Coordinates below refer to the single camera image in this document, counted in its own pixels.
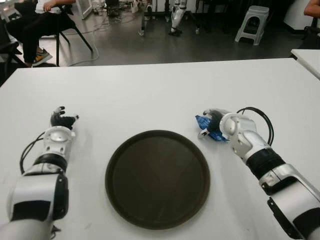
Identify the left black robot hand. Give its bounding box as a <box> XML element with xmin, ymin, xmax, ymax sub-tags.
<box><xmin>50</xmin><ymin>106</ymin><xmax>80</xmax><ymax>130</ymax></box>

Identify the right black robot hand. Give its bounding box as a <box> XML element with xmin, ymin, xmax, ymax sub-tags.
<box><xmin>197</xmin><ymin>108</ymin><xmax>227</xmax><ymax>140</ymax></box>

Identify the blue Oreo cookie packet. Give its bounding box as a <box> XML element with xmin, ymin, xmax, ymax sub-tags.
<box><xmin>194</xmin><ymin>114</ymin><xmax>231</xmax><ymax>143</ymax></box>

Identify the round dark brown tray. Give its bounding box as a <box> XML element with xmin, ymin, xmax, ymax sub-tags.
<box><xmin>104</xmin><ymin>129</ymin><xmax>211</xmax><ymax>230</ymax></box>

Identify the black armrest chair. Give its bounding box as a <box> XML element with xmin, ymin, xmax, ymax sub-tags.
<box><xmin>0</xmin><ymin>17</ymin><xmax>28</xmax><ymax>85</ymax></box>

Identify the person in black trousers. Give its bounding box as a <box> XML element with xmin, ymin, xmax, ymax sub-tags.
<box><xmin>6</xmin><ymin>0</ymin><xmax>76</xmax><ymax>68</ymax></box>

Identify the white humanoid robot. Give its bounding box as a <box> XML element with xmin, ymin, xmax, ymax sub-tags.
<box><xmin>168</xmin><ymin>0</ymin><xmax>188</xmax><ymax>36</ymax></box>

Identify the neighbouring white table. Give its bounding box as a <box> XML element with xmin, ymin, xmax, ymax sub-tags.
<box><xmin>290</xmin><ymin>48</ymin><xmax>320</xmax><ymax>81</ymax></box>

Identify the grey plastic stool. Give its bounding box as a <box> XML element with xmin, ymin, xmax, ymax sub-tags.
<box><xmin>234</xmin><ymin>4</ymin><xmax>271</xmax><ymax>46</ymax></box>

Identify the black office chair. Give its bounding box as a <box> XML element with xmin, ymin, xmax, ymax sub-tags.
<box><xmin>298</xmin><ymin>24</ymin><xmax>320</xmax><ymax>50</ymax></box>

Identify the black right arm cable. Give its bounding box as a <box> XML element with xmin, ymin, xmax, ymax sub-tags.
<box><xmin>236</xmin><ymin>106</ymin><xmax>275</xmax><ymax>147</ymax></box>

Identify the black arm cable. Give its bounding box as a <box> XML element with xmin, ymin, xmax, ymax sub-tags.
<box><xmin>18</xmin><ymin>132</ymin><xmax>45</xmax><ymax>176</ymax></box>
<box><xmin>236</xmin><ymin>106</ymin><xmax>275</xmax><ymax>147</ymax></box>

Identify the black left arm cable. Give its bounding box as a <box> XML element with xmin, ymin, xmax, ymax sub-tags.
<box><xmin>18</xmin><ymin>132</ymin><xmax>45</xmax><ymax>176</ymax></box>

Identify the white floor cable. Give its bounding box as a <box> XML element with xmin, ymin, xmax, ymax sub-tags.
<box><xmin>66</xmin><ymin>9</ymin><xmax>131</xmax><ymax>67</ymax></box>

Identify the black metal frame chair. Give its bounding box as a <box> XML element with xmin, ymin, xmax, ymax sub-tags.
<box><xmin>37</xmin><ymin>0</ymin><xmax>94</xmax><ymax>66</ymax></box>

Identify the white rectangular frame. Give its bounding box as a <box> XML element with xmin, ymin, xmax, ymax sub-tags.
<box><xmin>74</xmin><ymin>0</ymin><xmax>92</xmax><ymax>20</ymax></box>

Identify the black wheeled gantry frame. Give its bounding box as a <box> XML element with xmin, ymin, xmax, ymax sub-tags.
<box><xmin>137</xmin><ymin>0</ymin><xmax>201</xmax><ymax>36</ymax></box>

